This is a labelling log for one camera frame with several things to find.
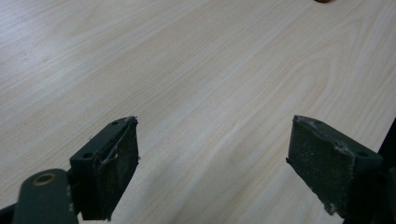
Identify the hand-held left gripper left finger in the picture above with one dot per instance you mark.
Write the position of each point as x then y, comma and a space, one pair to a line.
106, 168

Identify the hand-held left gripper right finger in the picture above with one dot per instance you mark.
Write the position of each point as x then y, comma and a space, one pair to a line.
323, 168

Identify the brown round object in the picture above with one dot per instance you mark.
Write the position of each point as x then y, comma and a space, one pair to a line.
323, 1

